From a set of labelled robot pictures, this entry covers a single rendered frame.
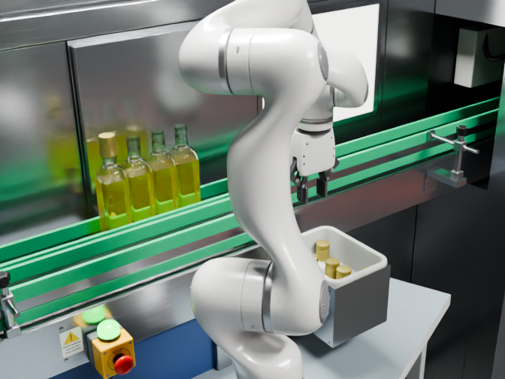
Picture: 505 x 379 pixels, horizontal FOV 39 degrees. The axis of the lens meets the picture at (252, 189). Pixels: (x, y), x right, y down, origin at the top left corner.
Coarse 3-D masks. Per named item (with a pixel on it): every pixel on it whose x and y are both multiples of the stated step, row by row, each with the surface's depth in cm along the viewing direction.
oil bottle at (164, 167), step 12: (156, 156) 154; (168, 156) 154; (156, 168) 153; (168, 168) 154; (156, 180) 154; (168, 180) 155; (156, 192) 155; (168, 192) 156; (156, 204) 156; (168, 204) 158
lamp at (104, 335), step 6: (102, 324) 138; (108, 324) 138; (114, 324) 139; (102, 330) 137; (108, 330) 137; (114, 330) 138; (102, 336) 138; (108, 336) 137; (114, 336) 138; (108, 342) 138
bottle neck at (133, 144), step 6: (126, 138) 150; (132, 138) 151; (138, 138) 150; (126, 144) 150; (132, 144) 149; (138, 144) 150; (132, 150) 150; (138, 150) 150; (132, 156) 150; (138, 156) 151
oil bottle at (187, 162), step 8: (168, 152) 159; (176, 152) 156; (184, 152) 156; (192, 152) 157; (176, 160) 156; (184, 160) 156; (192, 160) 157; (184, 168) 157; (192, 168) 158; (184, 176) 158; (192, 176) 159; (184, 184) 158; (192, 184) 160; (184, 192) 159; (192, 192) 160; (200, 192) 162; (184, 200) 160; (192, 200) 161; (200, 200) 162
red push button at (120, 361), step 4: (124, 356) 136; (128, 356) 137; (116, 360) 136; (120, 360) 136; (124, 360) 136; (128, 360) 136; (132, 360) 137; (116, 364) 136; (120, 364) 136; (124, 364) 136; (128, 364) 137; (132, 364) 138; (116, 368) 136; (120, 368) 136; (124, 368) 136; (128, 368) 137; (116, 372) 136; (120, 372) 136; (124, 372) 137; (128, 372) 138
